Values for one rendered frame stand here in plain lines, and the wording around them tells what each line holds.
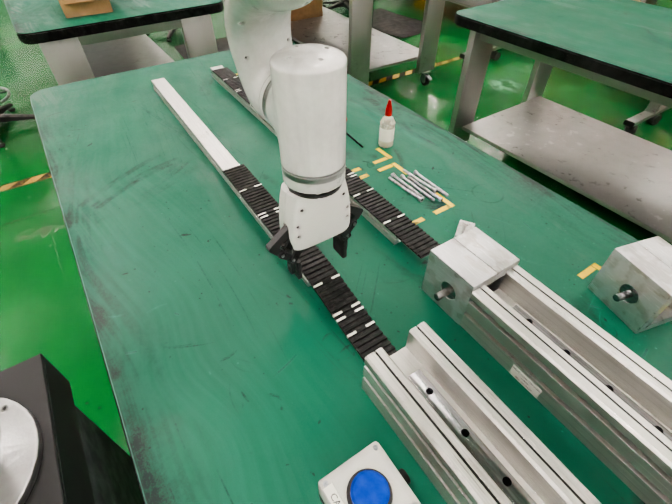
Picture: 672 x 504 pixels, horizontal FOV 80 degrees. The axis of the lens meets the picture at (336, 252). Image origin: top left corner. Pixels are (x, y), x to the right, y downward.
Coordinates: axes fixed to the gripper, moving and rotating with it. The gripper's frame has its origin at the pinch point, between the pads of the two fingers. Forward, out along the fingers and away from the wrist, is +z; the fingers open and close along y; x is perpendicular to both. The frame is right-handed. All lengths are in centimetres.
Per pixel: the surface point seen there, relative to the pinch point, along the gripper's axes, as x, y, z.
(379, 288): 6.8, -7.9, 6.2
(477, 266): 17.3, -17.2, -3.3
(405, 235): 1.6, -17.6, 2.8
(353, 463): 28.4, 13.0, 0.1
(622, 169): -22, -184, 63
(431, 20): -187, -208, 39
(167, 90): -86, 0, 3
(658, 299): 35, -36, -1
